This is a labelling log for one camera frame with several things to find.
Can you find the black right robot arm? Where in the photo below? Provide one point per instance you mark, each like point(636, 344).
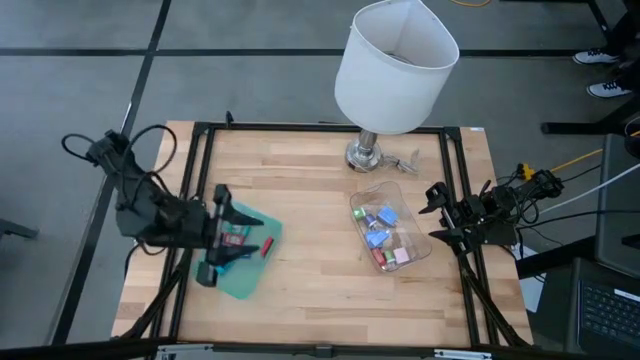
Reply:
point(505, 200)

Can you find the small green block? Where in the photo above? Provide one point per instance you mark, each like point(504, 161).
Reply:
point(389, 256)
point(359, 214)

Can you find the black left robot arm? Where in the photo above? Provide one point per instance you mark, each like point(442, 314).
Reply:
point(145, 210)

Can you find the person's leg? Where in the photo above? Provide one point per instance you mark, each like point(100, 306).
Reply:
point(632, 75)
point(627, 30)

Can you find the black aluminium table frame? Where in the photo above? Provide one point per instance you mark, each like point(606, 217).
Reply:
point(325, 127)

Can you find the teal plastic block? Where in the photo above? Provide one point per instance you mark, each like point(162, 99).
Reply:
point(223, 270)

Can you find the white shade table lamp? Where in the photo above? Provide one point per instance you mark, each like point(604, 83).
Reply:
point(390, 85)

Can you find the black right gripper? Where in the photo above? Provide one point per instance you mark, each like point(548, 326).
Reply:
point(467, 215)

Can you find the red plastic block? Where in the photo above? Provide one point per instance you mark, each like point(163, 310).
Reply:
point(378, 256)

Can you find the clear plastic bin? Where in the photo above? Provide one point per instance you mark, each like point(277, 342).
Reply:
point(415, 239)

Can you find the silver metal bracket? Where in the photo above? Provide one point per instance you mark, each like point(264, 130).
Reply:
point(462, 354)

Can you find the black laptop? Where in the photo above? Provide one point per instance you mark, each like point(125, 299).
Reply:
point(607, 312)

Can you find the small purple block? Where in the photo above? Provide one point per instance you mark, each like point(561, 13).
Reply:
point(370, 220)

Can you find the person's shoe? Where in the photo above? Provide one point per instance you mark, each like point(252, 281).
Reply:
point(595, 56)
point(607, 90)

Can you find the red pencil sharpener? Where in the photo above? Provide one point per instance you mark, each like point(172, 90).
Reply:
point(232, 239)

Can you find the light blue slotted block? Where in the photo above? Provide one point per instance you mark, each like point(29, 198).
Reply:
point(382, 237)
point(371, 240)
point(387, 216)

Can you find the red eraser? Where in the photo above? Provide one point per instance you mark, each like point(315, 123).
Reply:
point(267, 246)

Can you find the dark grey furniture foot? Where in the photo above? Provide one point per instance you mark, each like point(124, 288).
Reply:
point(17, 230)

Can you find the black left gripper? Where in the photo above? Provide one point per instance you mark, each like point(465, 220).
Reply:
point(209, 235)

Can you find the green translucent tray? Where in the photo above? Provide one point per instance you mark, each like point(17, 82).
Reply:
point(245, 280)

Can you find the dark grey box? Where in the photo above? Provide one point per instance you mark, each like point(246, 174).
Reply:
point(620, 240)

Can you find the pink plastic block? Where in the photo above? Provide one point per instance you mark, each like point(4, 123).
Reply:
point(401, 255)

